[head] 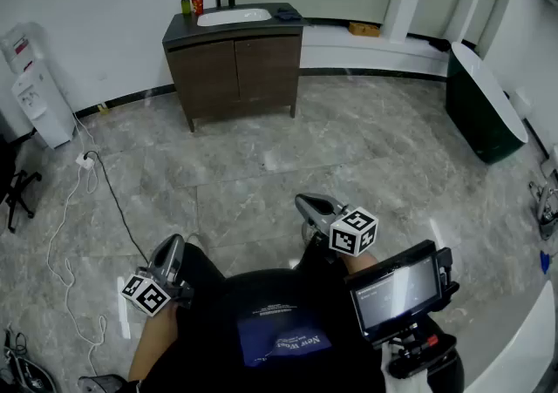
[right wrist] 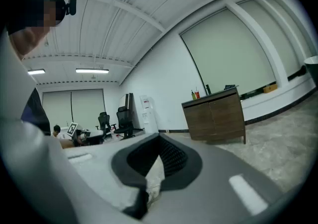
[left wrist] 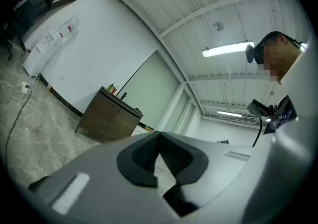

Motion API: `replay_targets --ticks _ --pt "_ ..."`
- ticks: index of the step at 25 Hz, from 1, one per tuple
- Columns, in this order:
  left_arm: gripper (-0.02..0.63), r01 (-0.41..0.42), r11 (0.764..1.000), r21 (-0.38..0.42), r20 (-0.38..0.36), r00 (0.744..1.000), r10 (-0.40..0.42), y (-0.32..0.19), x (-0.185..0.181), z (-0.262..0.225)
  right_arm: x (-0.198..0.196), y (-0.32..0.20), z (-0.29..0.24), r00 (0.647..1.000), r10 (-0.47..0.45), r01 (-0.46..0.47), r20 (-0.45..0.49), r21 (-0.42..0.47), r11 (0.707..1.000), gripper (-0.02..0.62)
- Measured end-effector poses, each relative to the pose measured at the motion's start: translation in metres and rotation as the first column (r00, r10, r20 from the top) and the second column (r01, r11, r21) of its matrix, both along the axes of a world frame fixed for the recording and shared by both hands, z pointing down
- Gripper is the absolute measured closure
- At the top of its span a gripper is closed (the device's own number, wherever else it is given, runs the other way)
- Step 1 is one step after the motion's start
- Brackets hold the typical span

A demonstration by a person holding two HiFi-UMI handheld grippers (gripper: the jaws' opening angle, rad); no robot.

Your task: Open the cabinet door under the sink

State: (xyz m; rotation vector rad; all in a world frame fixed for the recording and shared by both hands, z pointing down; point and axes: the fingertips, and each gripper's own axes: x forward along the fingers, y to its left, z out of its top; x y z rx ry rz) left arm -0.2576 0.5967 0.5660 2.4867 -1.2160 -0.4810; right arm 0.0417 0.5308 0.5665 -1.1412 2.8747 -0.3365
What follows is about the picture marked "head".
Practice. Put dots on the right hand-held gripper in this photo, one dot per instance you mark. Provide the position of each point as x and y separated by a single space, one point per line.
353 232

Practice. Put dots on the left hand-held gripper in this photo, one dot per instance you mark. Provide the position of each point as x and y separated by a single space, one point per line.
146 295

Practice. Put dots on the person's left forearm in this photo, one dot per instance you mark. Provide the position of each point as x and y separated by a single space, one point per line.
152 347

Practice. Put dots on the person's right forearm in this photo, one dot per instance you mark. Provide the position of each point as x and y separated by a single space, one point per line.
362 264

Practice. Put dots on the brown wooden sink cabinet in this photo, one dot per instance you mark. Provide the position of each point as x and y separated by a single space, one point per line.
183 29

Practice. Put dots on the person's black trousers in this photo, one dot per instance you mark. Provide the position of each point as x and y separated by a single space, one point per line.
200 265

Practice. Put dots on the person's black shirt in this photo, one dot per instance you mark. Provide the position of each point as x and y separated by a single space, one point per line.
226 339

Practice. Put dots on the black smartphone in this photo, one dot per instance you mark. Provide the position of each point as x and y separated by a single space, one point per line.
392 291

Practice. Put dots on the white power strip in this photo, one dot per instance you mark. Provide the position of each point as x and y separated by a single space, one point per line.
85 160

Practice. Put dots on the dark green bathtub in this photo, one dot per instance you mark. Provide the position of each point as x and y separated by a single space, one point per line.
475 121

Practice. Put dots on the small yellow wooden box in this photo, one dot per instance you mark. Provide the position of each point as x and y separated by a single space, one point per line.
364 29

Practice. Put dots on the white water dispenser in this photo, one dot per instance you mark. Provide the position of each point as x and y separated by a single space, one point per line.
43 112

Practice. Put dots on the dark blue cloth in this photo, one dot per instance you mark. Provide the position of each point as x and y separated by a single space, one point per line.
288 14

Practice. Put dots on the small black object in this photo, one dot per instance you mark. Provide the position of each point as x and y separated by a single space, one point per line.
441 45

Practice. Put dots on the white sink basin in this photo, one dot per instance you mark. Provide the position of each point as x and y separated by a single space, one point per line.
233 16

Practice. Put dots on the chrome faucet hardware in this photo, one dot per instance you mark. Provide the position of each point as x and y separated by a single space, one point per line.
547 212

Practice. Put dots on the small blue object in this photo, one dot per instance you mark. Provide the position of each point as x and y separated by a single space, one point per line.
545 261

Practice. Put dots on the green soap pump bottle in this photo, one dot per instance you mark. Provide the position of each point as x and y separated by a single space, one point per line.
186 5

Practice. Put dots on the black chest mount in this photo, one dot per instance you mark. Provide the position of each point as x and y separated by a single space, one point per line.
418 361

